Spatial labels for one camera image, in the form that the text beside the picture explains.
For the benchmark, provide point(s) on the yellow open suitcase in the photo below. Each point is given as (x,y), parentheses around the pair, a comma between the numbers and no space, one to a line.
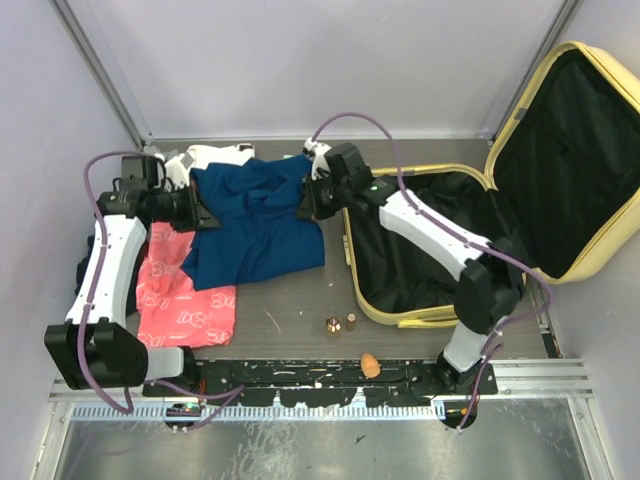
(561,181)

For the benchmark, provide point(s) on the copper round bottle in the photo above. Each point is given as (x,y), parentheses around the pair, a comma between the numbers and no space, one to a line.
(334,327)

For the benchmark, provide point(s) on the white folded garment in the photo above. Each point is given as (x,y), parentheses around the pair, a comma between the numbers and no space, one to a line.
(235,155)

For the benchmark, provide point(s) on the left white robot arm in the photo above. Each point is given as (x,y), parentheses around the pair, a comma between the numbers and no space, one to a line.
(92,347)

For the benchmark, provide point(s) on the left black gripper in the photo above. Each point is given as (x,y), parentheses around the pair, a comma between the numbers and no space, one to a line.
(198,216)

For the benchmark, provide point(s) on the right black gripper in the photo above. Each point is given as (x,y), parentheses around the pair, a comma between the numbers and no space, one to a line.
(318,211)

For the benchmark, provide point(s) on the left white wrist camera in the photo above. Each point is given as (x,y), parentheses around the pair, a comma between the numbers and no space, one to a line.
(177,164)

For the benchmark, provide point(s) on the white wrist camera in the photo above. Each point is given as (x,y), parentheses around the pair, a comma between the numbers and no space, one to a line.
(177,164)
(316,152)

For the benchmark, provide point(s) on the pink patterned garment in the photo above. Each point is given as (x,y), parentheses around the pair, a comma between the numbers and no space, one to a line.
(172,312)

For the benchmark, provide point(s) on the orange egg-shaped sponge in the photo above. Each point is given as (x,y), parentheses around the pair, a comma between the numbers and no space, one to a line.
(370,366)

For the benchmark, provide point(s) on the dark navy crumpled garment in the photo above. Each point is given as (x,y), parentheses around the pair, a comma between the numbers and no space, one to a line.
(82,267)

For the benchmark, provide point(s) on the small brown bottle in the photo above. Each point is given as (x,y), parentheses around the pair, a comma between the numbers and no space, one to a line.
(350,322)

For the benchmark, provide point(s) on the aluminium frame rail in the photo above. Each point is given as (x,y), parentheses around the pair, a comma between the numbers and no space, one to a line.
(565,380)

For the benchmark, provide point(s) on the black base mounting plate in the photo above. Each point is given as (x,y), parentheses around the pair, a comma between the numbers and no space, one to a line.
(323,383)

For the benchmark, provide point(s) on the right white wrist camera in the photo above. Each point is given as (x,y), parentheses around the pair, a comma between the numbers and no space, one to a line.
(316,152)

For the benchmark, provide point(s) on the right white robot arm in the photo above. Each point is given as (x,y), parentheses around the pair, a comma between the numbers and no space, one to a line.
(488,286)

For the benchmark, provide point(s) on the blue shirt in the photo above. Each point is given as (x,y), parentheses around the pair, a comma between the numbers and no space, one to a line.
(259,237)

